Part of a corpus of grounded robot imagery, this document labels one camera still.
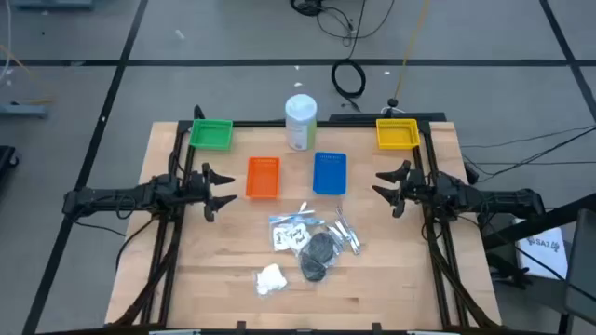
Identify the blue plastic basket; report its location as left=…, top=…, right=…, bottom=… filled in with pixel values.
left=312, top=151, right=348, bottom=195

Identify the yellow plastic basket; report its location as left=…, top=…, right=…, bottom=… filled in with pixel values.
left=375, top=117, right=421, bottom=151

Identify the black caster base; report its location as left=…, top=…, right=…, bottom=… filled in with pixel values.
left=0, top=144, right=20, bottom=183

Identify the white printed cardboard box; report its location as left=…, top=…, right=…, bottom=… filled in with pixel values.
left=514, top=218, right=570, bottom=281

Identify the blue toothbrush in packet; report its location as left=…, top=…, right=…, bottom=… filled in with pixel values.
left=268, top=212, right=326, bottom=227

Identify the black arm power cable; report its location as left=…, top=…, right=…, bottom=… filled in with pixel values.
left=115, top=216, right=157, bottom=274

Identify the orange floor cable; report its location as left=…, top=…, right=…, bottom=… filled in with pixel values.
left=0, top=44, right=55, bottom=106

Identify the white floor cable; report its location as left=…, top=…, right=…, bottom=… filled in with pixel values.
left=0, top=0, right=14, bottom=87

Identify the thin black floor cable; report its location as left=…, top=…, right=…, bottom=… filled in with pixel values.
left=463, top=127, right=596, bottom=183
left=474, top=160, right=596, bottom=167
left=459, top=124, right=596, bottom=150

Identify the white wipes canister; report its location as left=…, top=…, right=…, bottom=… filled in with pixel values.
left=284, top=93, right=318, bottom=152

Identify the white cotton pads packet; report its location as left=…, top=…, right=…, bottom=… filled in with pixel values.
left=253, top=262, right=289, bottom=298

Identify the black aluminium table frame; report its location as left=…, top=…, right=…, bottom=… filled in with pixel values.
left=111, top=104, right=502, bottom=335

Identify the black stand beam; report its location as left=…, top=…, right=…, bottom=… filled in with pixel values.
left=481, top=193, right=596, bottom=250

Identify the green plastic basket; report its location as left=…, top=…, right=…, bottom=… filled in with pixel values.
left=188, top=118, right=234, bottom=152

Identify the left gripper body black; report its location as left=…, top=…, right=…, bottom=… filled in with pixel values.
left=183, top=162, right=216, bottom=223

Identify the orange plastic basket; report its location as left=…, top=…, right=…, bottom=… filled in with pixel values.
left=245, top=156, right=281, bottom=200

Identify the grey floor plate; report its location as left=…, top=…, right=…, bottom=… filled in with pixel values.
left=11, top=0, right=94, bottom=11

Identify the black round pad packet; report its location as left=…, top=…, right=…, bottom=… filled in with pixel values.
left=306, top=231, right=337, bottom=264
left=299, top=253, right=330, bottom=283

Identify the dark grey chair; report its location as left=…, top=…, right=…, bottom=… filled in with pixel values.
left=562, top=208, right=596, bottom=327

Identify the yellow floor cable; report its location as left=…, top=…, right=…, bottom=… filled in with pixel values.
left=393, top=0, right=432, bottom=101

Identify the black stand foot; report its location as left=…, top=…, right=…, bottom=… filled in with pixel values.
left=486, top=253, right=535, bottom=290

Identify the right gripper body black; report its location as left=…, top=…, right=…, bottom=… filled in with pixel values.
left=393, top=160, right=427, bottom=220

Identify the thin black looped cable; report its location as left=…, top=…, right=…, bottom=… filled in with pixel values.
left=315, top=0, right=397, bottom=47

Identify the bag of metal screws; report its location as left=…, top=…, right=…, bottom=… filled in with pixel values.
left=342, top=222, right=362, bottom=257

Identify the black coiled floor cable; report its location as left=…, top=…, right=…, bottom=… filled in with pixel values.
left=330, top=0, right=369, bottom=113

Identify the black cable bundle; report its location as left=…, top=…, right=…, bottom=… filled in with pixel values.
left=289, top=0, right=327, bottom=18

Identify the white vanity pack packet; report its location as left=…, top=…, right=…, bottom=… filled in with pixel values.
left=271, top=224, right=292, bottom=253
left=286, top=222, right=313, bottom=255

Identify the small black tripod mount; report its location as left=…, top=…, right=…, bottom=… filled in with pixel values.
left=380, top=97, right=406, bottom=115

